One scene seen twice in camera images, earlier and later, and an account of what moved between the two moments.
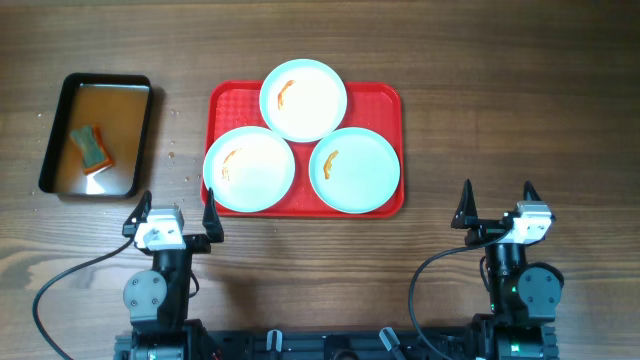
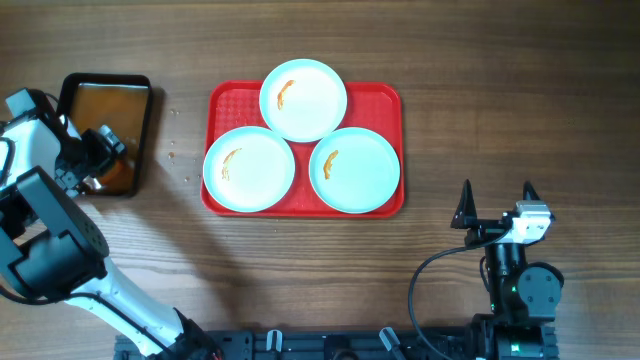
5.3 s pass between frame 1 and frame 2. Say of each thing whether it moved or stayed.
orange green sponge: moved
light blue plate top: stayed
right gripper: stayed
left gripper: moved
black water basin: stayed
